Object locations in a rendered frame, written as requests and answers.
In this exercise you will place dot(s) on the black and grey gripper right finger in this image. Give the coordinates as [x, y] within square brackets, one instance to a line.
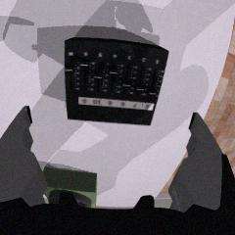
[204, 184]

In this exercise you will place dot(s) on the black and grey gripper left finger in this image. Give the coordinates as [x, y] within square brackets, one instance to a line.
[22, 181]

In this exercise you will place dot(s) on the black lighting desk panel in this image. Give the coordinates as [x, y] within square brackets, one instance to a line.
[118, 63]

